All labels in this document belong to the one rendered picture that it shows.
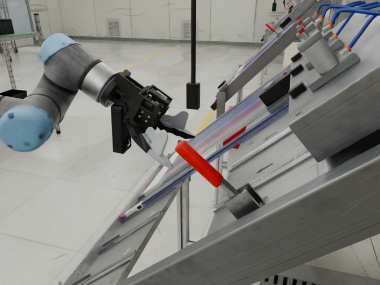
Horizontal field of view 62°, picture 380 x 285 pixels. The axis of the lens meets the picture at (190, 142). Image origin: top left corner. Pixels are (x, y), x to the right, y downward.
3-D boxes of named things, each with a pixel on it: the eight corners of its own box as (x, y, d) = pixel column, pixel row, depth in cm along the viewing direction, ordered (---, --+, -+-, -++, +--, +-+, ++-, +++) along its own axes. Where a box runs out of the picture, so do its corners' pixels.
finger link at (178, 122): (205, 122, 70) (169, 110, 65) (191, 141, 73) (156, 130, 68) (202, 113, 72) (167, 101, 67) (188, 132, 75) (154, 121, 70)
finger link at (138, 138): (143, 147, 59) (125, 116, 63) (140, 153, 59) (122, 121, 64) (163, 148, 62) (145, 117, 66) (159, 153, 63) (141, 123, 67)
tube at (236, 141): (122, 220, 78) (120, 217, 78) (125, 217, 80) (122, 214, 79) (301, 102, 54) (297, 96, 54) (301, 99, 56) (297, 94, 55)
